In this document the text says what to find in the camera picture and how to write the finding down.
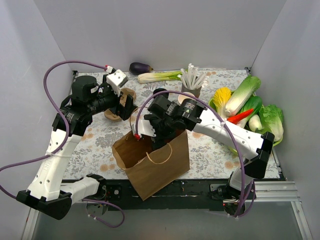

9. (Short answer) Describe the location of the brown cardboard cup carrier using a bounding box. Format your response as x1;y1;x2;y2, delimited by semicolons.
104;87;138;121

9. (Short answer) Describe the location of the white toy bok choy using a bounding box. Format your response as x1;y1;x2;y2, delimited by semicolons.
248;114;263;132

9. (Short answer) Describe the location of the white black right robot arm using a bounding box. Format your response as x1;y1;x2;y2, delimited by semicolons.
135;91;275;200

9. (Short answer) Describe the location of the purple toy eggplant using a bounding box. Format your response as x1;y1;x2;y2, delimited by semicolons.
129;62;154;76

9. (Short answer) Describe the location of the green plastic tray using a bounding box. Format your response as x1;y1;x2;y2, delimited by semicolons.
208;97;284;155

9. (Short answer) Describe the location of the orange toy carrot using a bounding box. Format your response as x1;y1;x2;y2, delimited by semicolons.
227;108;254;125

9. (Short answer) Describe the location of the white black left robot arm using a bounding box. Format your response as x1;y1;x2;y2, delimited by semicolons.
16;72;136;220

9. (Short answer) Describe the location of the floral patterned table mat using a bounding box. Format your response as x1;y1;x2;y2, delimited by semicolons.
63;69;247;180

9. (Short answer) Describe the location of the brown cup with straws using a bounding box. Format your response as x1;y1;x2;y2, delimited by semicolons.
178;63;208;98

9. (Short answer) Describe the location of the aluminium frame rail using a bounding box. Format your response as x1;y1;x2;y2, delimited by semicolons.
22;179;312;240

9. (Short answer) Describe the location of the stack of black lids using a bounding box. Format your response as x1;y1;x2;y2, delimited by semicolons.
153;88;169;95

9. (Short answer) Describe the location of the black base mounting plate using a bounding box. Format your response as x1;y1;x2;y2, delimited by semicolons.
87;179;227;211

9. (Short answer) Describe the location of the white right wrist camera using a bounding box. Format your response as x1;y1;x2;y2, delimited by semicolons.
131;119;156;140

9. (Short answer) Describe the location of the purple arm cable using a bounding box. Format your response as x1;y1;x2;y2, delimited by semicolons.
136;91;257;219
0;59;126;228

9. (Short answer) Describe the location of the brown paper bag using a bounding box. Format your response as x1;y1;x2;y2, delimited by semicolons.
112;130;190;201

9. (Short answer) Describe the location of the toy green lettuce head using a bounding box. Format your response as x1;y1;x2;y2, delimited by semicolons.
258;104;284;145

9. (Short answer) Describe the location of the large toy napa cabbage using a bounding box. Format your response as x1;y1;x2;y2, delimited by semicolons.
223;75;261;117

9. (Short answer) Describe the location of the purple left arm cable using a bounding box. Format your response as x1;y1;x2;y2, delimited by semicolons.
0;59;126;228

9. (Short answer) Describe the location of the green white toy leek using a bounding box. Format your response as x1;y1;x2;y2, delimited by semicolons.
137;71;182;84

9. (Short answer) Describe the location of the stack of paper cups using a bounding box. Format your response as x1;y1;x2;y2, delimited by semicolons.
177;92;194;105

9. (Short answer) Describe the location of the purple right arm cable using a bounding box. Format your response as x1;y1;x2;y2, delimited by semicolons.
136;91;257;219

